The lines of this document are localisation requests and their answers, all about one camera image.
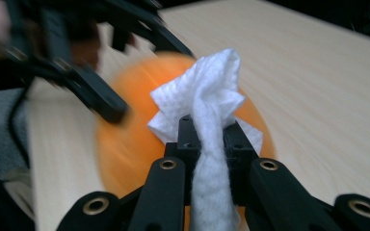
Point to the orange plush toy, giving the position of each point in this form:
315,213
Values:
128,141

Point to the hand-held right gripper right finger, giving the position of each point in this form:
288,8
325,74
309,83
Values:
237,144

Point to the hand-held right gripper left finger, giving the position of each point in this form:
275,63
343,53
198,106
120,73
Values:
188,138

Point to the white wet wipe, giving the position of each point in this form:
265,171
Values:
212,96

